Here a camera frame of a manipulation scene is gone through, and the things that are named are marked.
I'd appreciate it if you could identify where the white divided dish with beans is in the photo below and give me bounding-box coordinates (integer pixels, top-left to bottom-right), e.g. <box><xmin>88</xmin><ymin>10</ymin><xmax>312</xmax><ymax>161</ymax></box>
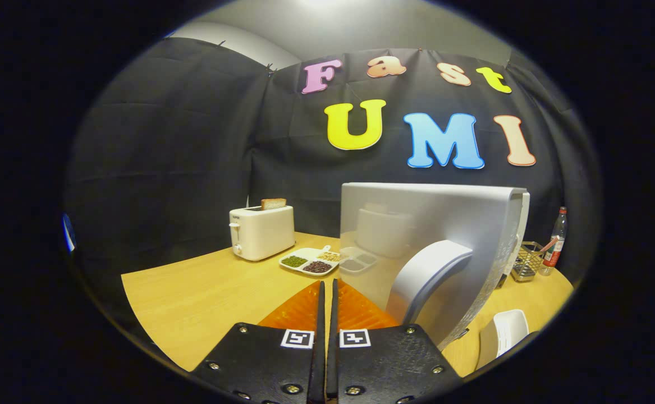
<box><xmin>279</xmin><ymin>245</ymin><xmax>341</xmax><ymax>277</ymax></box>

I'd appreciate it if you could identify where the small white ribbed tray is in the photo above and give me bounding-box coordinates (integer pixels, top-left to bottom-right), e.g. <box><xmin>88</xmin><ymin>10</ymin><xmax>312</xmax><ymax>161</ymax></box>
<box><xmin>476</xmin><ymin>309</ymin><xmax>530</xmax><ymax>370</ymax></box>

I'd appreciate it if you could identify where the white pop-up toaster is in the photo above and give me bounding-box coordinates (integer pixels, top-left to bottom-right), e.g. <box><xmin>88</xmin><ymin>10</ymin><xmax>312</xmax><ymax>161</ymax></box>
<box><xmin>228</xmin><ymin>205</ymin><xmax>296</xmax><ymax>262</ymax></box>

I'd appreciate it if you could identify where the white toaster oven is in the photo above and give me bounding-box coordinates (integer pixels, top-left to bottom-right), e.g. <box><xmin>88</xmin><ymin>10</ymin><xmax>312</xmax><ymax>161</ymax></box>
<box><xmin>338</xmin><ymin>182</ymin><xmax>531</xmax><ymax>351</ymax></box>

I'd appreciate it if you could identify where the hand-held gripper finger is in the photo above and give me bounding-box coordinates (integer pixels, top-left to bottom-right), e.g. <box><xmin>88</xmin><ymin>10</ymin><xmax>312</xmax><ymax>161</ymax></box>
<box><xmin>327</xmin><ymin>278</ymin><xmax>462</xmax><ymax>404</ymax></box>
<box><xmin>190</xmin><ymin>279</ymin><xmax>327</xmax><ymax>404</ymax></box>

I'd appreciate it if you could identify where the metal wire basket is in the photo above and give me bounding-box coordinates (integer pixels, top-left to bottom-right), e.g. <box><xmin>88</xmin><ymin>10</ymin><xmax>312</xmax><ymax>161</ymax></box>
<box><xmin>510</xmin><ymin>241</ymin><xmax>545</xmax><ymax>282</ymax></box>

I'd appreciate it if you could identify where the clear plastic bottle red label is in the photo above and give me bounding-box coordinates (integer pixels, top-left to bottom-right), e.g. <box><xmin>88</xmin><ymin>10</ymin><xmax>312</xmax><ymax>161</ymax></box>
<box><xmin>539</xmin><ymin>206</ymin><xmax>568</xmax><ymax>276</ymax></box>

